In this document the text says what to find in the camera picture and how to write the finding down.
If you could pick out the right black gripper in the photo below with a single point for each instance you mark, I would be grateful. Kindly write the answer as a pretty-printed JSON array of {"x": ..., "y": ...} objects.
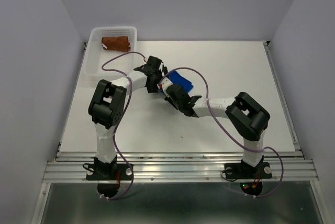
[{"x": 168, "y": 98}]

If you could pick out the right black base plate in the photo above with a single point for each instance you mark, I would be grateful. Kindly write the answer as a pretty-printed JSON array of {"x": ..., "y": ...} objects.
[{"x": 243, "y": 171}]

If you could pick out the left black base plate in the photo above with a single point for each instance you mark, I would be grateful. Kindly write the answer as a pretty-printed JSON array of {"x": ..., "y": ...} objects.
[{"x": 123, "y": 173}]

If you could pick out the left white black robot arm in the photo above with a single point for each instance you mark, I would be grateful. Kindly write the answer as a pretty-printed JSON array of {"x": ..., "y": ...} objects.
[{"x": 107, "y": 109}]

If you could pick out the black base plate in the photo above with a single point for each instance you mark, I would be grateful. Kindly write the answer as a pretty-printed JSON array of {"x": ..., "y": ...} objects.
[
  {"x": 123, "y": 173},
  {"x": 243, "y": 171}
]

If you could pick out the brown microfiber towel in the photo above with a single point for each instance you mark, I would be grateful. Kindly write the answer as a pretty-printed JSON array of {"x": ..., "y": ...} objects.
[{"x": 120, "y": 44}]

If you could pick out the aluminium rail frame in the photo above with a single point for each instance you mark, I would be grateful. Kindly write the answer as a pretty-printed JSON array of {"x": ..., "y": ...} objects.
[{"x": 186, "y": 187}]

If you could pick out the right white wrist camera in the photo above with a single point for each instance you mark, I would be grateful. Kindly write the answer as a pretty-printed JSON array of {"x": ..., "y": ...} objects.
[{"x": 164, "y": 84}]

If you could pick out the white perforated plastic basket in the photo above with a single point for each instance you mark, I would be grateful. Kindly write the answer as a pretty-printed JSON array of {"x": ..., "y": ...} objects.
[{"x": 96, "y": 53}]

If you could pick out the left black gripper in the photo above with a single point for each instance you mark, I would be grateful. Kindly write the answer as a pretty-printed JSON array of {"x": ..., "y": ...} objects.
[{"x": 151, "y": 88}]

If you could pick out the blue microfiber towel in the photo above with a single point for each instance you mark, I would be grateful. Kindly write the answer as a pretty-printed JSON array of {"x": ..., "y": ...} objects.
[{"x": 176, "y": 78}]

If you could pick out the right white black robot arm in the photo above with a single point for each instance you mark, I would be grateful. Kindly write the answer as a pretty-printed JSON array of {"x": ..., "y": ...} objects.
[{"x": 247, "y": 116}]

